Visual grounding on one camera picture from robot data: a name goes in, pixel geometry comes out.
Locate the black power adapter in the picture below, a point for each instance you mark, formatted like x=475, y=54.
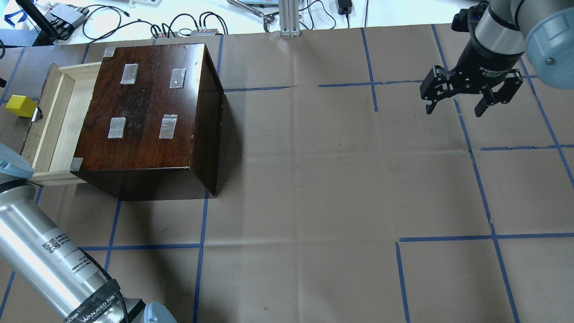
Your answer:
x=344, y=7

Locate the brown paper table cover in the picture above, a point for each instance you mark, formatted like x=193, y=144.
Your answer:
x=341, y=200

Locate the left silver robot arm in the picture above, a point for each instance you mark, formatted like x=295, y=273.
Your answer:
x=67, y=278

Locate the light wooden drawer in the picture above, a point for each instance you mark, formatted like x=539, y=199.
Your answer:
x=51, y=142

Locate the dark wooden drawer box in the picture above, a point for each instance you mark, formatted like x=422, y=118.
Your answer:
x=153, y=126

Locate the aluminium frame post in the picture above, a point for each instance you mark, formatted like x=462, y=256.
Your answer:
x=289, y=18

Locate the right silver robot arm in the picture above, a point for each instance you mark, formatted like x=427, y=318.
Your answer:
x=501, y=32

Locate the yellow block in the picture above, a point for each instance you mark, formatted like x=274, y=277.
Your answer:
x=21, y=106

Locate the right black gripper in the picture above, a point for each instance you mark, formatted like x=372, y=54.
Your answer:
x=485, y=64

